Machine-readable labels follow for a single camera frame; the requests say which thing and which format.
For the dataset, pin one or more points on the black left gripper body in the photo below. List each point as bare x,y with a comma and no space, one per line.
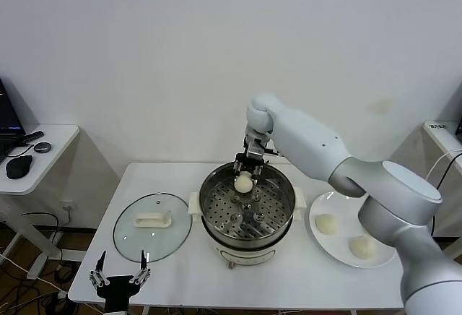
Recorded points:
117,286

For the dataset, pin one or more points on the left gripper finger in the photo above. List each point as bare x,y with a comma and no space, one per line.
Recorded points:
141,276
96,278

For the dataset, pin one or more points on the dark screen edge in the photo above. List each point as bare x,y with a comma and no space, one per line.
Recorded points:
459,127

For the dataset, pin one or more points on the white side desk with laptop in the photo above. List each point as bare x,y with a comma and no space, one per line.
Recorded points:
54,138

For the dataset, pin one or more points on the cream electric cooker base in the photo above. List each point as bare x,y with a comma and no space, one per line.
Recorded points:
249,255

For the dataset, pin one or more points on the round black puck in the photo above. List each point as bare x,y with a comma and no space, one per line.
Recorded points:
42,148

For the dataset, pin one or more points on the perforated steel steamer basket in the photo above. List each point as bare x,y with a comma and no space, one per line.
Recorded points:
249,221

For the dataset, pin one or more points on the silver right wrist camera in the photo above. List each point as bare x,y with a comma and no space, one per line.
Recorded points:
255,148

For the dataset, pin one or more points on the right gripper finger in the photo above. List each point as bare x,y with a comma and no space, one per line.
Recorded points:
259,172
238,169

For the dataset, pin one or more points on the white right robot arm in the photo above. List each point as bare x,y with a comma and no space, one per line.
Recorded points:
310,138

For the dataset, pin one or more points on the white round plate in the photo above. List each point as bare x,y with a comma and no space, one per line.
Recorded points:
335,246

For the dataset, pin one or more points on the black computer mouse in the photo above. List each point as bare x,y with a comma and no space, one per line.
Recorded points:
19,167

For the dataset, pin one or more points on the black bar-shaped device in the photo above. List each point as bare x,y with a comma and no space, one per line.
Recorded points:
34,136

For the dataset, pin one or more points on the white steamed baozi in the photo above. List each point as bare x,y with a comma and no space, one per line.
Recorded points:
362,248
243,183
326,224

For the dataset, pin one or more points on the black laptop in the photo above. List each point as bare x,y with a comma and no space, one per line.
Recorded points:
9,112

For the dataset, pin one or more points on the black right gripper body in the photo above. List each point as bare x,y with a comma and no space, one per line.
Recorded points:
250,162

